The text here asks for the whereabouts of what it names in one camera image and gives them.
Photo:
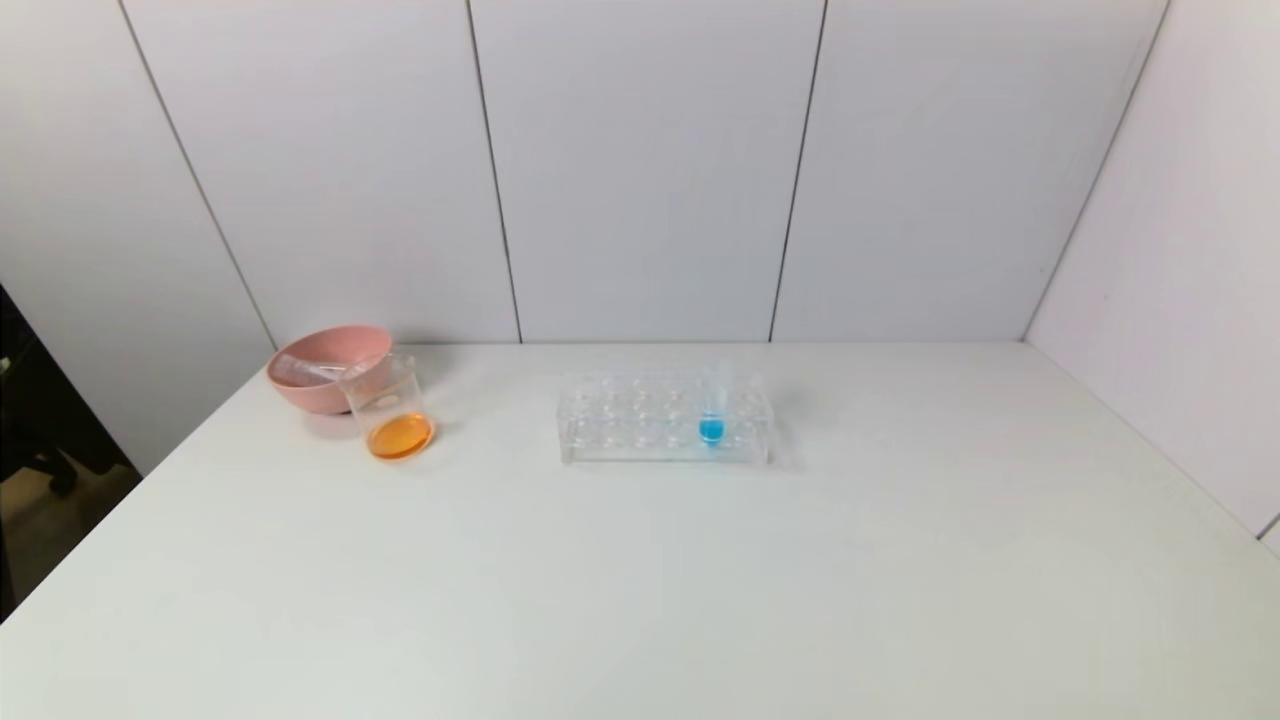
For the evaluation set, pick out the test tube with red pigment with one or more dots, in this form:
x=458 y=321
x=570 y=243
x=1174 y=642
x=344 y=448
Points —
x=325 y=377

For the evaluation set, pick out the test tube with yellow pigment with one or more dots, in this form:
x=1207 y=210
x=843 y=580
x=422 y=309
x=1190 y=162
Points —
x=295 y=366

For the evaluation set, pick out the clear acrylic test tube rack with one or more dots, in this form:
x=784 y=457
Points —
x=630 y=430

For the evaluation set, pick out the test tube with blue pigment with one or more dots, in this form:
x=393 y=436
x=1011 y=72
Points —
x=712 y=430

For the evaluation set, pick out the clear glass beaker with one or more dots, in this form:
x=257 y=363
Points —
x=398 y=435

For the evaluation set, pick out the pink bowl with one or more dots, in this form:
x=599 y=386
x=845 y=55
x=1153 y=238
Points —
x=340 y=340

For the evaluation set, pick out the black chair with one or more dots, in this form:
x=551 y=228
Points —
x=50 y=420

